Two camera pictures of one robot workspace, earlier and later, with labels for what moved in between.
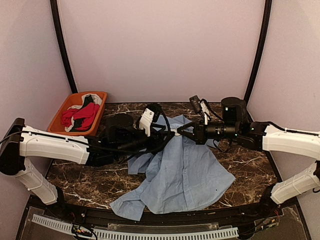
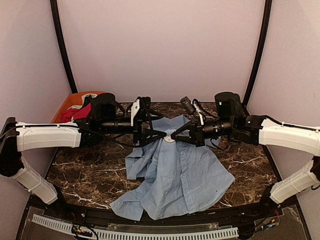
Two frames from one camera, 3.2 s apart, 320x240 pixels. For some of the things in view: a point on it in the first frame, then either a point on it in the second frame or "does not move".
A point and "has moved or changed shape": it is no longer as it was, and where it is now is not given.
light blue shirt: x=185 y=175 has moved or changed shape
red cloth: x=87 y=113 does not move
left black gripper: x=157 y=141 to x=138 y=135
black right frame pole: x=265 y=31 does not move
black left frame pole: x=56 y=17 does not move
